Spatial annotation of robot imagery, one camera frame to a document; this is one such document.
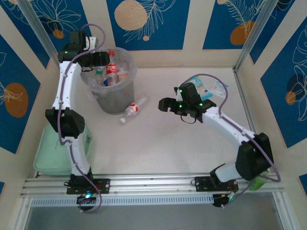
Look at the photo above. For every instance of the clear bottle red white label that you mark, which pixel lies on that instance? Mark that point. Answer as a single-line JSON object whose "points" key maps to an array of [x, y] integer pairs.
{"points": [[134, 108]]}

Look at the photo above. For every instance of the aluminium frame post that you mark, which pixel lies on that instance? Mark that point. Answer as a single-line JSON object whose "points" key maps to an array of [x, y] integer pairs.
{"points": [[256, 31], [40, 31]]}

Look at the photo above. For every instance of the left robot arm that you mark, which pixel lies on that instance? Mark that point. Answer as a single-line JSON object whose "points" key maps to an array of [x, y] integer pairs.
{"points": [[66, 83]]}

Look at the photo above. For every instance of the black mounting plate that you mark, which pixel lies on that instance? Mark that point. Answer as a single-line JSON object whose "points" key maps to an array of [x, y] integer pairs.
{"points": [[103, 185], [204, 183]]}

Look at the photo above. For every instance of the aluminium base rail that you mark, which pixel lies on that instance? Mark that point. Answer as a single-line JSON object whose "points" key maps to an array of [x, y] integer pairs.
{"points": [[148, 183]]}

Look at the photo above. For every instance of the translucent plastic bin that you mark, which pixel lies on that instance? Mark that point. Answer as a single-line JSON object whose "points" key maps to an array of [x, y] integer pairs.
{"points": [[115, 100]]}

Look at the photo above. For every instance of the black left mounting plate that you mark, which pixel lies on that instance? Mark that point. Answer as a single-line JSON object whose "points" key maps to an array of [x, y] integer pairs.
{"points": [[103, 185]]}

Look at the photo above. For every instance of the clear bottle green cap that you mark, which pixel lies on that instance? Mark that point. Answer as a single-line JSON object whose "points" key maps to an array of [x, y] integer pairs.
{"points": [[99, 71]]}

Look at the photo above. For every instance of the red label cola bottle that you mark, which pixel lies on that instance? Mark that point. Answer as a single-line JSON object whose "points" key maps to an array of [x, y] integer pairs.
{"points": [[112, 69]]}

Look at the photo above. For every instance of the white blue snack packet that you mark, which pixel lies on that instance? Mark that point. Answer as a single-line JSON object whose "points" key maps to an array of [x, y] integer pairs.
{"points": [[219, 88]]}

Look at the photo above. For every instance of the orange label bottle orange cap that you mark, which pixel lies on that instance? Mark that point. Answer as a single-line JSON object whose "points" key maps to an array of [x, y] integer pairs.
{"points": [[122, 76]]}

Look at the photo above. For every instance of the light green lidded box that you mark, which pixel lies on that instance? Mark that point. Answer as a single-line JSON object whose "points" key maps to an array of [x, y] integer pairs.
{"points": [[48, 155]]}

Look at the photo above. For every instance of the blue label bottle white cap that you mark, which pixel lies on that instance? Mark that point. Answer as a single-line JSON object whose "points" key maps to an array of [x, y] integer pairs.
{"points": [[106, 82]]}

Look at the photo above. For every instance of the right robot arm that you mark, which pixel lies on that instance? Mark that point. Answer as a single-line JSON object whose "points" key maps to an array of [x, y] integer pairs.
{"points": [[225, 122]]}

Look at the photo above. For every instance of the green plastic object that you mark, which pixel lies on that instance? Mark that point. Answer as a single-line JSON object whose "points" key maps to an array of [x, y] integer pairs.
{"points": [[260, 182]]}

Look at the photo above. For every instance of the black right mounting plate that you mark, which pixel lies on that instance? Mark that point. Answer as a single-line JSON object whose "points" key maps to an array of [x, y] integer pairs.
{"points": [[204, 183]]}

